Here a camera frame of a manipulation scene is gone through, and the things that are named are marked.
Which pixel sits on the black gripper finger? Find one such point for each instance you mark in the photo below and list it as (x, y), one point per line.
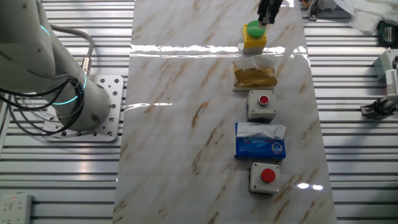
(262, 11)
(274, 11)

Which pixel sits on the yellow box green button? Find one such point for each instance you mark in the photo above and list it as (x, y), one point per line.
(255, 42)

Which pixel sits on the grey box small red button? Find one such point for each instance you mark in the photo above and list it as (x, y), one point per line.
(258, 110)

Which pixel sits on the grey box large red button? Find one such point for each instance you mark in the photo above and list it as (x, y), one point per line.
(256, 183)

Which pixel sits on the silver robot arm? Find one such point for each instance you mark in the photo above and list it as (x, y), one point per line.
(31, 62)

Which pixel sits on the metal pole with base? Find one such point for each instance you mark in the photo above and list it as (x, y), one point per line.
(312, 12)

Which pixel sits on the gold tissue pack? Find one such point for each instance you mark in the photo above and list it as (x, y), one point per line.
(255, 77)

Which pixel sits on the white plastic sheet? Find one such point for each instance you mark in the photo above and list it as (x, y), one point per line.
(373, 15)

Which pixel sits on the green black device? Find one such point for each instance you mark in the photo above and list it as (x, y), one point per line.
(388, 34)

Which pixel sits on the light grey equipment box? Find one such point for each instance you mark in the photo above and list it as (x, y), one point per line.
(384, 63)

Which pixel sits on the blue tissue pack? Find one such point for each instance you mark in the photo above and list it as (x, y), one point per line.
(258, 149)

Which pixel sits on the black metal clamp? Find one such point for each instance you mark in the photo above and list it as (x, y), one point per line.
(377, 107)

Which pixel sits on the white marble pattern mat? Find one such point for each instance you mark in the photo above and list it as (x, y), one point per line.
(174, 140)

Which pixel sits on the white power strip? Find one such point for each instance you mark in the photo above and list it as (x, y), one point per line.
(15, 208)

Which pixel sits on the silver ribbed camera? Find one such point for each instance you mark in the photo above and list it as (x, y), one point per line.
(392, 84)

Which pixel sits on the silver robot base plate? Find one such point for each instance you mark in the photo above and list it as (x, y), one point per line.
(113, 93)

